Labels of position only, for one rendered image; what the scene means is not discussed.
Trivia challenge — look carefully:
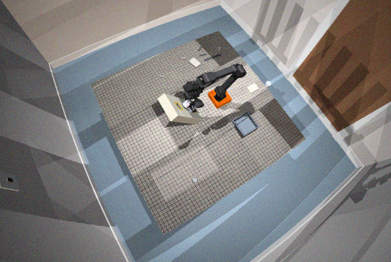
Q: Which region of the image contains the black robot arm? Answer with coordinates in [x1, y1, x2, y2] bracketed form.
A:
[183, 64, 246, 102]

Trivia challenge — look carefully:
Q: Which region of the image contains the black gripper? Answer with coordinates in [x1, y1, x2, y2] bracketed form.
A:
[183, 84, 204, 108]

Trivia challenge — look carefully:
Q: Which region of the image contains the light blue square tray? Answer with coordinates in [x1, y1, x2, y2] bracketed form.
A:
[232, 111, 259, 137]

